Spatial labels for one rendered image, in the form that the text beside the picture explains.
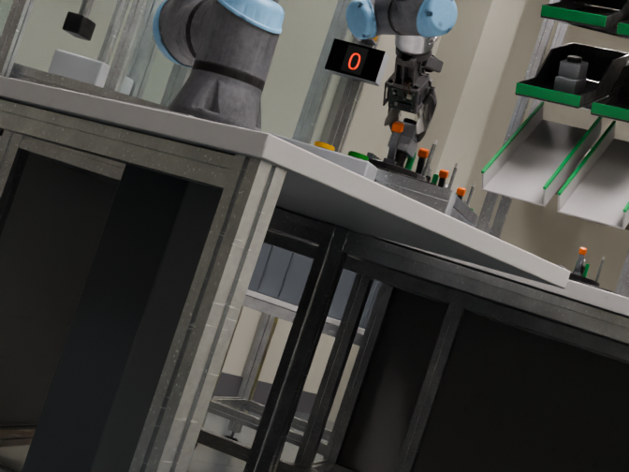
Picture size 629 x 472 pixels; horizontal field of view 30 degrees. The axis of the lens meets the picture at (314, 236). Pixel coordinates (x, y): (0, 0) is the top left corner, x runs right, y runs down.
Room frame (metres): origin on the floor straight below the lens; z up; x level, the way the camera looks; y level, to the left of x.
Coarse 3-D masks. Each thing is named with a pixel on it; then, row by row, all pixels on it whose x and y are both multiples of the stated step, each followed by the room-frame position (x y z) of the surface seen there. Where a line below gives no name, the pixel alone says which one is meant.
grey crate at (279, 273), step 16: (272, 256) 4.42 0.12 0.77; (288, 256) 4.40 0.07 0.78; (304, 256) 4.38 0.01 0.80; (256, 272) 4.43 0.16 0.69; (272, 272) 4.41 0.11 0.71; (288, 272) 4.39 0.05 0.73; (304, 272) 4.37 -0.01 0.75; (352, 272) 4.32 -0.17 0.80; (256, 288) 4.42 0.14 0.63; (272, 288) 4.40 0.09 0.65; (288, 288) 4.39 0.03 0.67; (336, 288) 4.33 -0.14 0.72; (336, 304) 4.32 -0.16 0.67; (368, 304) 4.28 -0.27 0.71; (368, 320) 4.28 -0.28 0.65
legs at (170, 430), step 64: (0, 128) 1.78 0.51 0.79; (64, 128) 1.63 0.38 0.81; (128, 192) 1.82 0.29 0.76; (192, 192) 1.74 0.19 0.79; (256, 192) 1.35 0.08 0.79; (128, 256) 1.78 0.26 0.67; (192, 256) 1.77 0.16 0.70; (256, 256) 1.37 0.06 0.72; (128, 320) 1.75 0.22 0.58; (192, 320) 1.36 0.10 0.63; (64, 384) 1.82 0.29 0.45; (128, 384) 1.74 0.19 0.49; (192, 384) 1.35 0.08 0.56; (64, 448) 1.78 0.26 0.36; (128, 448) 1.77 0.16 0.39; (192, 448) 1.37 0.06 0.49
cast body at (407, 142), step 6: (408, 120) 2.38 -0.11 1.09; (414, 120) 2.38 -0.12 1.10; (408, 126) 2.37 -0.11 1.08; (414, 126) 2.37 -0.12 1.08; (402, 132) 2.37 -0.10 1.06; (408, 132) 2.37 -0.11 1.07; (414, 132) 2.37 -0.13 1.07; (390, 138) 2.37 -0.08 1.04; (402, 138) 2.36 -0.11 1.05; (408, 138) 2.36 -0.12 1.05; (414, 138) 2.37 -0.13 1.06; (402, 144) 2.36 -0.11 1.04; (408, 144) 2.36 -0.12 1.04; (414, 144) 2.39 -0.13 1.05; (402, 150) 2.36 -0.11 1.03; (408, 150) 2.36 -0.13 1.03; (414, 150) 2.40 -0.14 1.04; (408, 156) 2.41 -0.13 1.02
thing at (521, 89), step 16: (560, 48) 2.40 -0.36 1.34; (576, 48) 2.46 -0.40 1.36; (592, 48) 2.44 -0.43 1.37; (544, 64) 2.35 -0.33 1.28; (592, 64) 2.45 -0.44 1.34; (608, 64) 2.43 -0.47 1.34; (624, 64) 2.38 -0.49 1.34; (528, 80) 2.29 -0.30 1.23; (544, 80) 2.37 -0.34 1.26; (592, 80) 2.46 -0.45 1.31; (608, 80) 2.32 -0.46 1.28; (528, 96) 2.25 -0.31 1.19; (544, 96) 2.23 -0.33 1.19; (560, 96) 2.22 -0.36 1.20; (576, 96) 2.20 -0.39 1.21; (592, 96) 2.26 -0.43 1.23
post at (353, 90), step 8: (352, 80) 2.58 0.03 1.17; (352, 88) 2.59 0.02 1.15; (360, 88) 2.59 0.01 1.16; (344, 96) 2.58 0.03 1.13; (352, 96) 2.58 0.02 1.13; (344, 104) 2.58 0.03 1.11; (352, 104) 2.58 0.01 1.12; (344, 112) 2.58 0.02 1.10; (352, 112) 2.59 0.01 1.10; (336, 120) 2.58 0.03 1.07; (344, 120) 2.58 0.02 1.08; (352, 120) 2.60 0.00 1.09; (336, 128) 2.58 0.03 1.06; (344, 128) 2.58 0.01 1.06; (336, 136) 2.59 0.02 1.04; (344, 136) 2.59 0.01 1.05; (336, 144) 2.58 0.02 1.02
